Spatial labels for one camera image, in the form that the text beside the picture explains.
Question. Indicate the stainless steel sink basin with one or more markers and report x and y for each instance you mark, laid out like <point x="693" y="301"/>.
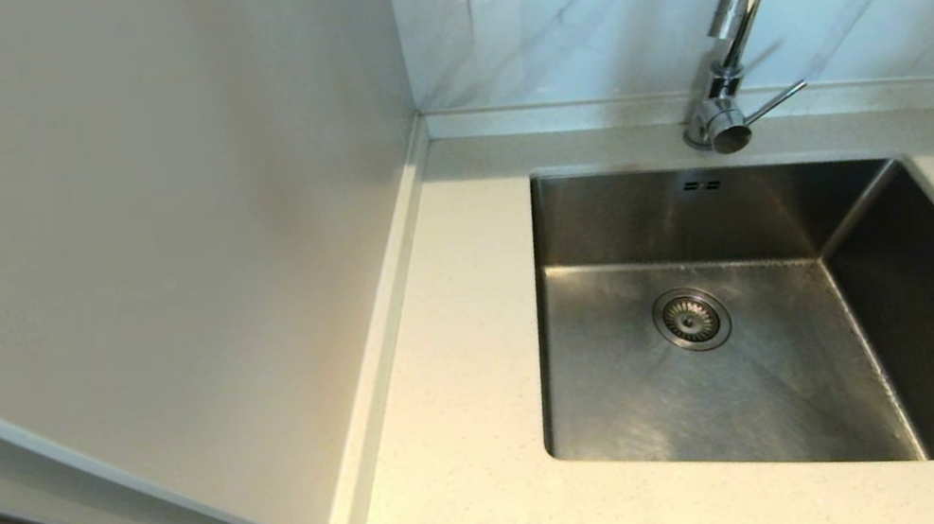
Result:
<point x="739" y="387"/>

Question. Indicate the round metal drain strainer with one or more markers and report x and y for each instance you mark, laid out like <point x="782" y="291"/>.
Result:
<point x="691" y="319"/>

